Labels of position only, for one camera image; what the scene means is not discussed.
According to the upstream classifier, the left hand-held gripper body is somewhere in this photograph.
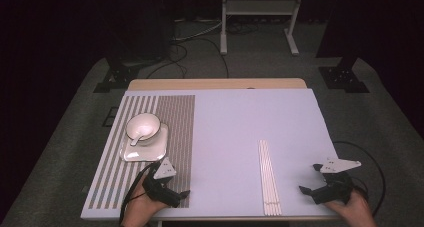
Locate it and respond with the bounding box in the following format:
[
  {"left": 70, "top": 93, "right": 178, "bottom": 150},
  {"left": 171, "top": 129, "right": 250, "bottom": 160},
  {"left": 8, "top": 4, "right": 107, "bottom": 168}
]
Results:
[{"left": 142, "top": 157, "right": 183, "bottom": 209}]

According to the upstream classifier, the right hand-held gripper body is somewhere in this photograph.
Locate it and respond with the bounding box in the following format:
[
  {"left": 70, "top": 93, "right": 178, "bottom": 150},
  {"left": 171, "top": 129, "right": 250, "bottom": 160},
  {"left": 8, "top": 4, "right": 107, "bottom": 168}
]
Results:
[{"left": 314, "top": 157, "right": 363, "bottom": 205}]

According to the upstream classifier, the row of white chopsticks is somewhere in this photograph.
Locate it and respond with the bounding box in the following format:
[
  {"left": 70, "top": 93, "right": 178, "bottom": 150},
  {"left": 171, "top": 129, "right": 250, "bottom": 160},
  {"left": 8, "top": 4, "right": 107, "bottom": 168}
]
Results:
[{"left": 262, "top": 140, "right": 283, "bottom": 217}]

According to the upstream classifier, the white square plate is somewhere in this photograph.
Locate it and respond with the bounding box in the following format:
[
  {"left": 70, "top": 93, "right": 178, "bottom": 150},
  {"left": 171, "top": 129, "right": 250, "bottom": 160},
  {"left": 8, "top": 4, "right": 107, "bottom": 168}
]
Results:
[{"left": 118, "top": 121, "right": 170, "bottom": 163}]

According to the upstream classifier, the person's right hand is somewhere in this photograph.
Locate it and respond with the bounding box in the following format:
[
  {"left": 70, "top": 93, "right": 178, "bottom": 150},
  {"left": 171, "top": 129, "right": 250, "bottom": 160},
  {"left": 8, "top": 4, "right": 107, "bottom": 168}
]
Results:
[{"left": 324, "top": 189, "right": 378, "bottom": 227}]

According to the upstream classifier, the striped placemat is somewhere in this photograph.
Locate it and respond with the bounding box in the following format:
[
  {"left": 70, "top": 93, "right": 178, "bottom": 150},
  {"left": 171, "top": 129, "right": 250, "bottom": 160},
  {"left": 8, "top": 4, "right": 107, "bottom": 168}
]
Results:
[{"left": 87, "top": 94, "right": 197, "bottom": 210}]

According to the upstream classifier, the white ceramic spoon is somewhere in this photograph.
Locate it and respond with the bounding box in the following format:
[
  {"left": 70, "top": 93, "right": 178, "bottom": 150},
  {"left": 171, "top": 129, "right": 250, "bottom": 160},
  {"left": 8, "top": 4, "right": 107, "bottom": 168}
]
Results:
[{"left": 130, "top": 124, "right": 153, "bottom": 147}]

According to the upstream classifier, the white round bowl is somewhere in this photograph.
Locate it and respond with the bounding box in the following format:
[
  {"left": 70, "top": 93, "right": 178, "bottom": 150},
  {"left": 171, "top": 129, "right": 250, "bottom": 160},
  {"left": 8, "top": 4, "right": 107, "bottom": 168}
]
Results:
[{"left": 124, "top": 112, "right": 162, "bottom": 143}]

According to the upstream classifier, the light purple table mat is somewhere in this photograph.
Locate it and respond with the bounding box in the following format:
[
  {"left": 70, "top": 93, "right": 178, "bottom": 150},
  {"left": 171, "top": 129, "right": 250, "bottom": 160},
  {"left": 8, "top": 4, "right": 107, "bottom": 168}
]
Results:
[{"left": 80, "top": 88, "right": 345, "bottom": 221}]

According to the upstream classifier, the floor socket box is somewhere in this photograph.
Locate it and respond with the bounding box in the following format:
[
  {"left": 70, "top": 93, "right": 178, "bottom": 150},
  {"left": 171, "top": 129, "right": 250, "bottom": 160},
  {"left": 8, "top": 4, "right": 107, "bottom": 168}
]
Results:
[{"left": 101, "top": 105, "right": 120, "bottom": 128}]

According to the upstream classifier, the black stand base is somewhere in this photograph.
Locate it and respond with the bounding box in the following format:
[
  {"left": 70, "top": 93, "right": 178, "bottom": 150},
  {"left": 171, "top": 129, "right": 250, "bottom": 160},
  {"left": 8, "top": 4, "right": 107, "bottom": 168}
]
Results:
[
  {"left": 92, "top": 57, "right": 155, "bottom": 94},
  {"left": 317, "top": 64, "right": 371, "bottom": 94}
]

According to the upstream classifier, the white metal stand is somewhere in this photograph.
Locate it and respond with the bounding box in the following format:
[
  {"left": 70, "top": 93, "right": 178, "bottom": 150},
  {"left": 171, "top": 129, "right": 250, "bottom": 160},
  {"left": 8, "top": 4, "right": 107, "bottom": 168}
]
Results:
[{"left": 219, "top": 0, "right": 306, "bottom": 57}]

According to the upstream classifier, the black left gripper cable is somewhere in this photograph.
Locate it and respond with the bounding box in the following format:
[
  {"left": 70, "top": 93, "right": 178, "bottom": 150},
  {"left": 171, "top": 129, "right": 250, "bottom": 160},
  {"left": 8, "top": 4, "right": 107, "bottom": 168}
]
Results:
[{"left": 118, "top": 162, "right": 158, "bottom": 227}]

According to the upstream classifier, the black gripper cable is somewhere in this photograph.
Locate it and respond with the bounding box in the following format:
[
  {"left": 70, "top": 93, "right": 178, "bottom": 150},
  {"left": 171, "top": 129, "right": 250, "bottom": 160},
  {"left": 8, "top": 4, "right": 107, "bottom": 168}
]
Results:
[
  {"left": 118, "top": 162, "right": 158, "bottom": 227},
  {"left": 333, "top": 140, "right": 387, "bottom": 218}
]

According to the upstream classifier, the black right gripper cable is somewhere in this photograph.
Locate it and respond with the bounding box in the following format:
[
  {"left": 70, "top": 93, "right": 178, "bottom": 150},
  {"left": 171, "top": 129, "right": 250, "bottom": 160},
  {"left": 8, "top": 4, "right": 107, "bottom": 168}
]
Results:
[{"left": 333, "top": 140, "right": 387, "bottom": 218}]

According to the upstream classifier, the black floor cable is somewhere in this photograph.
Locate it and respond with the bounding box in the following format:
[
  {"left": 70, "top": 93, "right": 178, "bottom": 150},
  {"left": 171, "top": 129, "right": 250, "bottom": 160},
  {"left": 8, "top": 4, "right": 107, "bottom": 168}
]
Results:
[{"left": 145, "top": 36, "right": 231, "bottom": 80}]

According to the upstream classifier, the white floor cable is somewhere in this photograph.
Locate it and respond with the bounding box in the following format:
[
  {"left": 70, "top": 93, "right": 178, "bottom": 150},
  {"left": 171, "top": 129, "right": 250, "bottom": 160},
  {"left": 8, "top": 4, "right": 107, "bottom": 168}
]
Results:
[{"left": 172, "top": 19, "right": 225, "bottom": 43}]

